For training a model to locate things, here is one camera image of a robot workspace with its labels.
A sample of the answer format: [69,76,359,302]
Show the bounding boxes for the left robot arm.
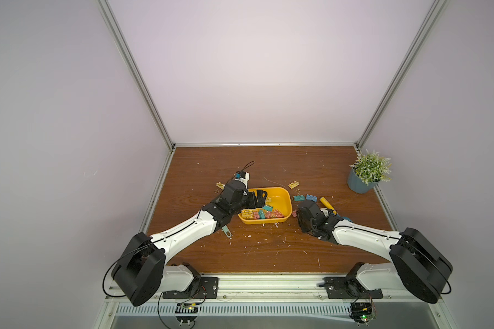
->
[111,178,268,307]

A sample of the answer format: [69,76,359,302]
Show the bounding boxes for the yellow plastic storage box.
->
[238,187,293,225]

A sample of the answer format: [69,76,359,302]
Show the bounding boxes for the right controller board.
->
[349,302,375,325]

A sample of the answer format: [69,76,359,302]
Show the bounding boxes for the aluminium front rail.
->
[104,273,444,304]

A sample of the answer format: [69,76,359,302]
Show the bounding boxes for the left controller board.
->
[174,303,199,328]

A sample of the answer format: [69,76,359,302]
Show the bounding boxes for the controller board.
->
[174,303,199,328]
[349,302,375,325]

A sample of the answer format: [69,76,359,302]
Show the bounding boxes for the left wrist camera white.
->
[233,171,250,188]

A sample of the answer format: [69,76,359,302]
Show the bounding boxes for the blue binder clip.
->
[306,194,318,202]

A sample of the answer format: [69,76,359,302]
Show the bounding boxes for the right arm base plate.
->
[319,276,384,300]

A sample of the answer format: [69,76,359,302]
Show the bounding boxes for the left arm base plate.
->
[162,276,219,300]

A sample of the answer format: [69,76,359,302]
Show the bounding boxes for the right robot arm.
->
[297,200,454,304]

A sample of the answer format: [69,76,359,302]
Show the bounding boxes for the yellow teal toy rake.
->
[320,197,352,225]

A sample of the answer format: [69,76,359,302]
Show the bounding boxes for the potted green plant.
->
[347,151,392,194]

